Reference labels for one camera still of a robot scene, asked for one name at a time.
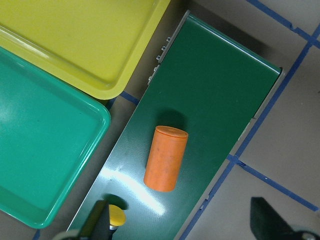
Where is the yellow plastic tray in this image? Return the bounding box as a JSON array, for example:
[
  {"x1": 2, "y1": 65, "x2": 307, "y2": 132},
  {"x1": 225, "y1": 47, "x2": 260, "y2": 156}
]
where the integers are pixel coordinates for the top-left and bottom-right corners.
[{"x1": 0, "y1": 0, "x2": 169, "y2": 100}]

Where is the plain orange cylinder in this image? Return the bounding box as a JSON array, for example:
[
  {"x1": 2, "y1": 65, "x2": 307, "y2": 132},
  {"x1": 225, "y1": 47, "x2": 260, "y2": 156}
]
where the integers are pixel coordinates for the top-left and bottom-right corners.
[{"x1": 143, "y1": 125, "x2": 189, "y2": 192}]

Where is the green conveyor belt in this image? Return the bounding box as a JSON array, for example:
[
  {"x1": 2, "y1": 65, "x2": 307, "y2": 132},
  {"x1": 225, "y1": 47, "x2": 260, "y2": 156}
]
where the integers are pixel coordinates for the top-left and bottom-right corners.
[{"x1": 70, "y1": 13, "x2": 282, "y2": 240}]

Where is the yellow push button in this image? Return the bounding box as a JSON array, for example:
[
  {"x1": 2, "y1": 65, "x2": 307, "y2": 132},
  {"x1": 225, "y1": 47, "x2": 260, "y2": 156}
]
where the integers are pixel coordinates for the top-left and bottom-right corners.
[{"x1": 109, "y1": 204, "x2": 126, "y2": 230}]

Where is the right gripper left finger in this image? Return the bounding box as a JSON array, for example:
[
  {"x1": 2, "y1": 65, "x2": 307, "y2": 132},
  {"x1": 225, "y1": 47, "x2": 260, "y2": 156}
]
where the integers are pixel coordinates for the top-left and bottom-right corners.
[{"x1": 65, "y1": 200, "x2": 116, "y2": 240}]

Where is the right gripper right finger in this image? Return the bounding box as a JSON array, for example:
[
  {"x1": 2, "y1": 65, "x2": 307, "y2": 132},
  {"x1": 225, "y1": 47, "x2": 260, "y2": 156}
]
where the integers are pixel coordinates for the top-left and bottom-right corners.
[{"x1": 250, "y1": 197, "x2": 320, "y2": 240}]

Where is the green plastic tray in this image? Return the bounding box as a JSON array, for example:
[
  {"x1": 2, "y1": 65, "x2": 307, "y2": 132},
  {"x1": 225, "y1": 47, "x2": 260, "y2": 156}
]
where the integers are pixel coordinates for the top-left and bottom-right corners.
[{"x1": 0, "y1": 49, "x2": 111, "y2": 229}]

